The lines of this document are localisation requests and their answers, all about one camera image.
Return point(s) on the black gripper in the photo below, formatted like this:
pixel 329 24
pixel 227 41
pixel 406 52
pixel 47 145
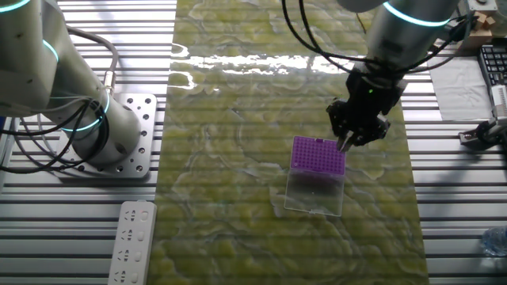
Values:
pixel 368 99

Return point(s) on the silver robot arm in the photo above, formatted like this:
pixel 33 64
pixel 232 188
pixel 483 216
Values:
pixel 31 59

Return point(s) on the white paper sheet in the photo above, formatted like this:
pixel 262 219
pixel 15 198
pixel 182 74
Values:
pixel 459 87

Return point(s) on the black clamp tool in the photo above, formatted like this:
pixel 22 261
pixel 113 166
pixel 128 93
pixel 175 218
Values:
pixel 485 132

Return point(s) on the black keyboard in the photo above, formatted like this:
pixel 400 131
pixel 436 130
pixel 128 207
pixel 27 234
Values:
pixel 495 63

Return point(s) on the wooden blocks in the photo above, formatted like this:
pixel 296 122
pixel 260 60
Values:
pixel 479 33

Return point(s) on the grey metal box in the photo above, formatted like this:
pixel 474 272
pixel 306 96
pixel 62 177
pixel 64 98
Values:
pixel 481 4

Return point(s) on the clear plastic water bottle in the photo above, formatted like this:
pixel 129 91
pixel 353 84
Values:
pixel 497 241

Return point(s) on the white power strip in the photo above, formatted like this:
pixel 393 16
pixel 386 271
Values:
pixel 132 245

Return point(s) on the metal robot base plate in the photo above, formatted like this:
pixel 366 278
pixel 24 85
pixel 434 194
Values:
pixel 142 130

